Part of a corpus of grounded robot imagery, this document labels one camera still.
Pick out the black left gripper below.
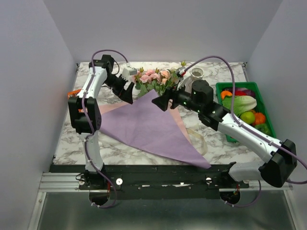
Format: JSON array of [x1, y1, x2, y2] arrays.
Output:
[[103, 74, 134, 104]]

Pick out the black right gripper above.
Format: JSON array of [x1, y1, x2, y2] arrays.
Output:
[[152, 80, 202, 113]]

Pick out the pink flower bouquet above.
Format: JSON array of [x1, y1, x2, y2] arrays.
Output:
[[131, 61, 186, 98]]

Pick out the purple wrapping paper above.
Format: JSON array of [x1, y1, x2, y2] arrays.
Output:
[[100, 91, 211, 169]]

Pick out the cream ribbon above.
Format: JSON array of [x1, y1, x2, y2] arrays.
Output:
[[186, 128, 208, 157]]

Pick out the pink wrapping paper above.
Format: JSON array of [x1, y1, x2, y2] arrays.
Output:
[[99, 102, 191, 142]]

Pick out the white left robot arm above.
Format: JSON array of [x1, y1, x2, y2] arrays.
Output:
[[68, 55, 137, 189]]

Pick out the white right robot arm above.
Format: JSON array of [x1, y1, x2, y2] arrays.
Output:
[[152, 80, 297, 188]]

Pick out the white ceramic vase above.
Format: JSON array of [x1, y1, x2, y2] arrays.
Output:
[[189, 67, 204, 83]]

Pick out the orange cardboard box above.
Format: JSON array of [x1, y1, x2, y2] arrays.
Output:
[[67, 89, 87, 114]]

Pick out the green plastic crate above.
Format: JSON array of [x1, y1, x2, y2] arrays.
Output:
[[215, 82, 276, 138]]

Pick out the orange fruit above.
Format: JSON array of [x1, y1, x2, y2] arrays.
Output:
[[220, 91, 233, 100]]

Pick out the red purple vegetables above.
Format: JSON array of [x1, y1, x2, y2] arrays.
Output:
[[222, 87, 256, 98]]

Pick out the green lettuce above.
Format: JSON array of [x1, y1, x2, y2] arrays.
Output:
[[222, 96, 257, 116]]

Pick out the green apple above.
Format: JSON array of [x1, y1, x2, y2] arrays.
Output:
[[240, 111, 256, 125]]

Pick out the orange mini pumpkin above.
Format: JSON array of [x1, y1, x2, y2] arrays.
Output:
[[253, 112, 266, 126]]

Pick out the green bell pepper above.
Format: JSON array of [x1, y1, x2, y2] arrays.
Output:
[[254, 123, 272, 136]]

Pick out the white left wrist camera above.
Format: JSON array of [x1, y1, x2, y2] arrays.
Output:
[[120, 62, 138, 82]]

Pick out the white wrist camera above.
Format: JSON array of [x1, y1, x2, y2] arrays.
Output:
[[175, 67, 191, 91], [120, 62, 138, 82]]

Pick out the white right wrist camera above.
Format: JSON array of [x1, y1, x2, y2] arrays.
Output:
[[175, 67, 191, 91]]

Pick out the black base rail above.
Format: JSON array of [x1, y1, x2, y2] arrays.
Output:
[[79, 164, 250, 201]]

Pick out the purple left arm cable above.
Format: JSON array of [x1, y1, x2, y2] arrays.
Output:
[[81, 49, 129, 209]]

